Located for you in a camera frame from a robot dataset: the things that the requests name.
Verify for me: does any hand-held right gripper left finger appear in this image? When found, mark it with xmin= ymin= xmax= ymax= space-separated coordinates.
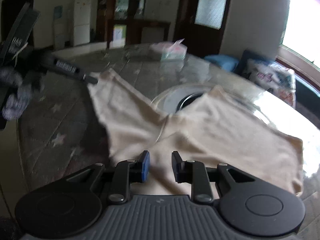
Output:
xmin=65 ymin=151 xmax=150 ymax=205

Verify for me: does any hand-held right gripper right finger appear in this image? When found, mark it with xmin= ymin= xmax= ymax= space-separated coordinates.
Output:
xmin=171 ymin=151 xmax=260 ymax=204

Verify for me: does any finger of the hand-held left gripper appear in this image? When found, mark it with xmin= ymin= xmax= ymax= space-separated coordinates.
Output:
xmin=49 ymin=54 xmax=98 ymax=84

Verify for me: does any beige garment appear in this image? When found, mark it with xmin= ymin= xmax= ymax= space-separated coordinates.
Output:
xmin=87 ymin=69 xmax=304 ymax=198

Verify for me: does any person's left hand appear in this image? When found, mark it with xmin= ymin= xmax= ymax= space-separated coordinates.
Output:
xmin=0 ymin=66 xmax=34 ymax=121

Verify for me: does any white water dispenser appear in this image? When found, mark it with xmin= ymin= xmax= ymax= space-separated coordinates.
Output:
xmin=52 ymin=5 xmax=66 ymax=51

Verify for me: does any white refrigerator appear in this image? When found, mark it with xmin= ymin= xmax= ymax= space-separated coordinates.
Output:
xmin=72 ymin=0 xmax=92 ymax=46

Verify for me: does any pale cardboard box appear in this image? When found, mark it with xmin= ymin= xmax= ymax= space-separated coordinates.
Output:
xmin=113 ymin=24 xmax=127 ymax=42

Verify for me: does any tall dark display cabinet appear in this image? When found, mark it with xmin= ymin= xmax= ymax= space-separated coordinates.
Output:
xmin=96 ymin=0 xmax=149 ymax=49

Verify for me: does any low dark wooden cabinet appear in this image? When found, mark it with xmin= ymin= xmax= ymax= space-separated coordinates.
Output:
xmin=125 ymin=20 xmax=172 ymax=46

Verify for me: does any tissue box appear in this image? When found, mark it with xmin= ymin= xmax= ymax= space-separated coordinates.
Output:
xmin=149 ymin=39 xmax=188 ymax=62

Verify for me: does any blue quilted sofa cover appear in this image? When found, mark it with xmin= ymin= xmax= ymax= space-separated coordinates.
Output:
xmin=204 ymin=54 xmax=239 ymax=72

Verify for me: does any dark wooden glass door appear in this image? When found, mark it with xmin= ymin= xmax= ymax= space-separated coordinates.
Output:
xmin=174 ymin=0 xmax=234 ymax=55

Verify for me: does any butterfly print pillow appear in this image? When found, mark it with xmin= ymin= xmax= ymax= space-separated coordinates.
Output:
xmin=244 ymin=57 xmax=297 ymax=108

